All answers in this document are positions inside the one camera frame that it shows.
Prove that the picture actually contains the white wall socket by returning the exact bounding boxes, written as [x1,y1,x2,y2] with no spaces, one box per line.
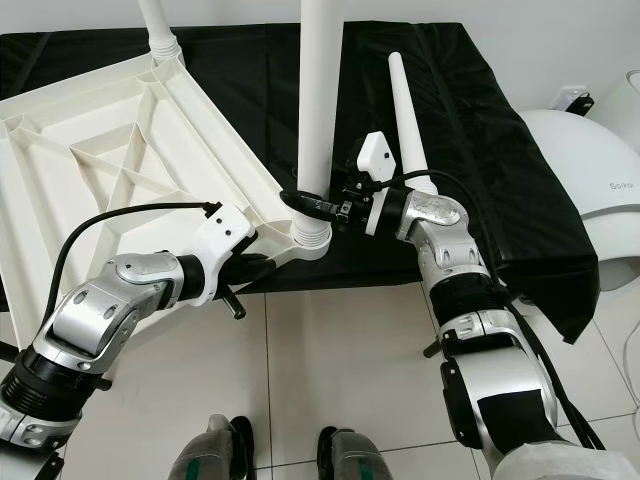
[557,85,586,109]

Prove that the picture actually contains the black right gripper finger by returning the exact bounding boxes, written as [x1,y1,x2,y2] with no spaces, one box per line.
[280,190,341,222]

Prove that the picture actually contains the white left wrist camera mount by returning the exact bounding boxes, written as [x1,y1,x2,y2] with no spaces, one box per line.
[182,202,258,301]

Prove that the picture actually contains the black tablecloth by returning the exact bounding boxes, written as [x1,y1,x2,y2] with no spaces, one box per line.
[0,22,601,344]

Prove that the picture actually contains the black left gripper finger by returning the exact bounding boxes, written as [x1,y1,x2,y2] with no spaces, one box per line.
[235,254,279,286]

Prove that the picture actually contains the grey robot right leg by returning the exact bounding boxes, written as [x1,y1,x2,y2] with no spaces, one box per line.
[317,427,396,480]

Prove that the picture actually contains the grey robot leg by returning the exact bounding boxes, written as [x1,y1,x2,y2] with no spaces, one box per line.
[170,415,256,480]
[317,427,396,480]

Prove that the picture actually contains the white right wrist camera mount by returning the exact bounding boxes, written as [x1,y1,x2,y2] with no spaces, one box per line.
[355,130,406,239]

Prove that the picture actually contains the white plastic table leg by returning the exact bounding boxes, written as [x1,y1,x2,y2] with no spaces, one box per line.
[140,0,186,61]
[290,0,346,251]
[388,52,441,196]

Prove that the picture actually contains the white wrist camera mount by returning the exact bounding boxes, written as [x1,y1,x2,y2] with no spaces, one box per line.
[355,130,406,239]
[182,202,258,301]

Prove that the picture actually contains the grey robot left leg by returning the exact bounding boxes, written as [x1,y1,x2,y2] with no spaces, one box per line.
[170,415,256,480]

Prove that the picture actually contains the white plastic table top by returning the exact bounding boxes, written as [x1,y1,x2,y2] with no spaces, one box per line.
[0,55,336,351]

